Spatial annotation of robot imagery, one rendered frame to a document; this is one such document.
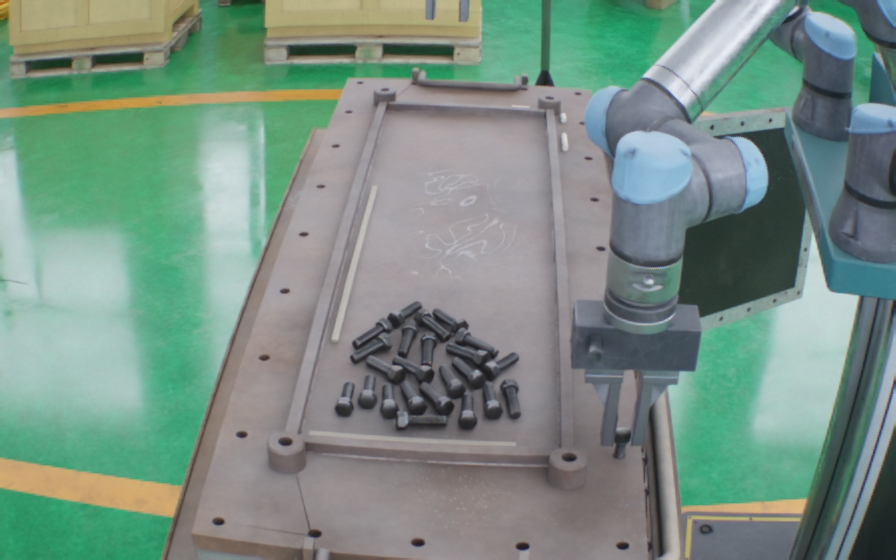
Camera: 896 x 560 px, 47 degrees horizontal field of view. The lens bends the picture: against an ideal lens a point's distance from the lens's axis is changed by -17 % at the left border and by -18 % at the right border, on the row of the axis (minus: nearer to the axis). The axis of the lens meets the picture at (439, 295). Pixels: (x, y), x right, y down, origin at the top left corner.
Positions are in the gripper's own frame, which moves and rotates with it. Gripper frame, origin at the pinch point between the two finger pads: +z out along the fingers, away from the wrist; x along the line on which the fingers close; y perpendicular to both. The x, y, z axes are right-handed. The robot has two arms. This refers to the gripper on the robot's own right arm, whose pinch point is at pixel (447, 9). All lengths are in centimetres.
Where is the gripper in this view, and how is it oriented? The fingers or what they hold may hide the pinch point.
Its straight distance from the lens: 198.5
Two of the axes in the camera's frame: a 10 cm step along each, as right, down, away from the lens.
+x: 9.9, 1.0, -1.3
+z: -0.2, 8.6, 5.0
